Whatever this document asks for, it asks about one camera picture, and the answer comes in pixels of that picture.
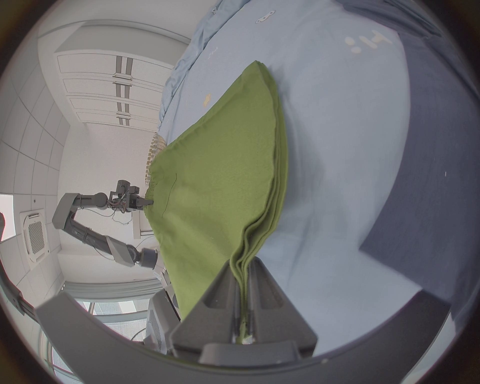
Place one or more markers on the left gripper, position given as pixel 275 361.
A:
pixel 134 202

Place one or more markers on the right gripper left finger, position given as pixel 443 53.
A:
pixel 210 311

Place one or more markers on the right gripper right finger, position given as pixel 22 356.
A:
pixel 277 315

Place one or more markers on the green shorts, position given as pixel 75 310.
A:
pixel 217 180

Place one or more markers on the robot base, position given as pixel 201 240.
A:
pixel 161 318

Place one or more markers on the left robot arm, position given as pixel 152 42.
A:
pixel 120 249

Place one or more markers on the round woven basket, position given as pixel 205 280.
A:
pixel 155 150

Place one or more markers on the bed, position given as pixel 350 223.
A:
pixel 337 150

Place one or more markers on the white curtain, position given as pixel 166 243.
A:
pixel 112 288

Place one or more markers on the white ceiling air conditioner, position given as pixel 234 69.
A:
pixel 35 238

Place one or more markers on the white wardrobe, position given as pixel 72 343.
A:
pixel 93 90

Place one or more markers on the pale blue quilt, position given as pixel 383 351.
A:
pixel 195 48

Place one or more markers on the dark blue T-shirt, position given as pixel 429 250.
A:
pixel 431 187

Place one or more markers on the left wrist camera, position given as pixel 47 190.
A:
pixel 123 186

